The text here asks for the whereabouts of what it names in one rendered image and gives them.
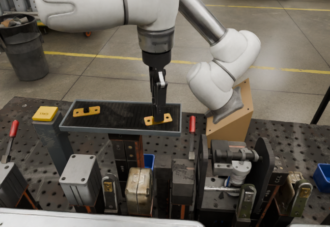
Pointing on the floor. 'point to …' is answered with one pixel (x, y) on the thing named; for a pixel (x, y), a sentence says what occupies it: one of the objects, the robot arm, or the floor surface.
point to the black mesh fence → (321, 107)
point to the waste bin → (23, 45)
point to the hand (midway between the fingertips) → (157, 109)
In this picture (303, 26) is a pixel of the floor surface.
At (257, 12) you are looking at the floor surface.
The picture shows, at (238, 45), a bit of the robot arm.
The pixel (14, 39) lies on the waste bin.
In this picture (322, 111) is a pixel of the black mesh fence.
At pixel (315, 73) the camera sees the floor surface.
